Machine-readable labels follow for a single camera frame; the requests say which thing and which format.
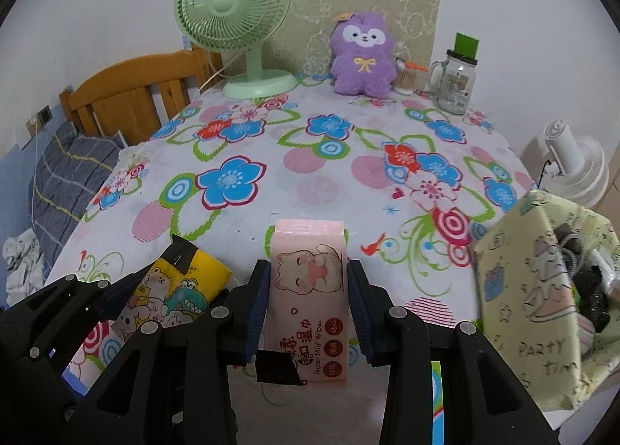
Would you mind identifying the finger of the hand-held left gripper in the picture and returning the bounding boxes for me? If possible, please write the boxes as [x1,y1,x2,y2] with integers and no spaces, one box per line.
[0,271,146,378]

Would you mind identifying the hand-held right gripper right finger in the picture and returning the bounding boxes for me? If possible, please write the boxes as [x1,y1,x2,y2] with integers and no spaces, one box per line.
[350,259,560,445]

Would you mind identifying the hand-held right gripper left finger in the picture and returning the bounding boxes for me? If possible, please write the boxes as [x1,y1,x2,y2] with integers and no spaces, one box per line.
[68,258,271,445]

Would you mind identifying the pink wet wipes pack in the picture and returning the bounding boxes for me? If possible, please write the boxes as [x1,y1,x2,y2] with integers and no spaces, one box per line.
[257,218,350,387]

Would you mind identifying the yellow cartoon tissue pack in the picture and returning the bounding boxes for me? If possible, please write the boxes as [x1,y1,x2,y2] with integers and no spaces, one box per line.
[109,234,232,344]

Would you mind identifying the yellow gift-wrapped box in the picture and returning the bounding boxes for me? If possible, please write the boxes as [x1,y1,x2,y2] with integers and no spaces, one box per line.
[472,189,620,412]

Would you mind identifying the black fuzzy item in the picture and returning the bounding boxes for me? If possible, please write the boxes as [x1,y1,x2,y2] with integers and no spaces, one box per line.
[572,266,613,334]

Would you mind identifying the crumpled white cloth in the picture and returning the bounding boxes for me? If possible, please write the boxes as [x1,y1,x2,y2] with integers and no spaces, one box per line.
[2,229,47,308]

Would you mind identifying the grey plaid pillow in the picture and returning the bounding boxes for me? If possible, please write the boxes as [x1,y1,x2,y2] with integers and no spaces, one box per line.
[28,122,127,262]

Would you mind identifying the small jar with orange lid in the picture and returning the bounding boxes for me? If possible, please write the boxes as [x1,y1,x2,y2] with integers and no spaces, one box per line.
[394,58,429,96]

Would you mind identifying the glass jar mug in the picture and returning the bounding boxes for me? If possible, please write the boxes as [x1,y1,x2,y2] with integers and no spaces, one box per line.
[426,50,478,115]

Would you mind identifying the purple plush toy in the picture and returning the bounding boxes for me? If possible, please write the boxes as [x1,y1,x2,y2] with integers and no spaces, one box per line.
[330,12,400,98]

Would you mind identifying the white floor fan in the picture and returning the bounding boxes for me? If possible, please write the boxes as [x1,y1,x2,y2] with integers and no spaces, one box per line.
[533,120,608,208]

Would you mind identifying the green plastic cap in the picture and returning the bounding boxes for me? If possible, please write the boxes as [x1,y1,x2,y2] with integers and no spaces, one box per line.
[453,32,481,61]

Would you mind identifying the green desk fan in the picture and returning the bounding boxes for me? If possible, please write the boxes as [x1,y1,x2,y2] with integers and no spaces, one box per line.
[173,0,297,98]

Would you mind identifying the black floor fan cable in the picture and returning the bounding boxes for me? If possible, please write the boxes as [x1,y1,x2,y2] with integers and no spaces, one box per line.
[535,159,553,191]

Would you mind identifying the white desk fan cable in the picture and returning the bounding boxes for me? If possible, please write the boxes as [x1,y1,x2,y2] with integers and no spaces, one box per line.
[198,50,228,92]

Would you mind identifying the green patterned wall paper sheet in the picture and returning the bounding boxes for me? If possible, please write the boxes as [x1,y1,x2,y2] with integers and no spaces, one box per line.
[286,0,441,88]

